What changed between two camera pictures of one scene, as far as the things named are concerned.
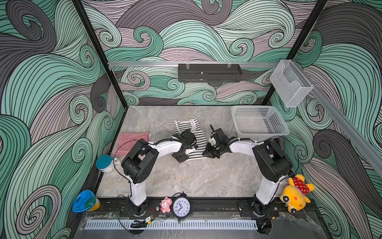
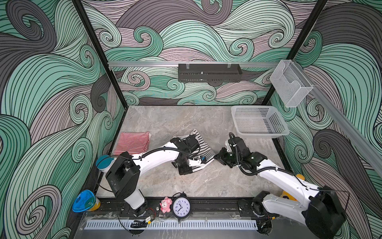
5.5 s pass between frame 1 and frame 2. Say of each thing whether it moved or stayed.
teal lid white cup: stayed
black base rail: stayed
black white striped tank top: moved
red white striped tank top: stayed
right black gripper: moved
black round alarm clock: stayed
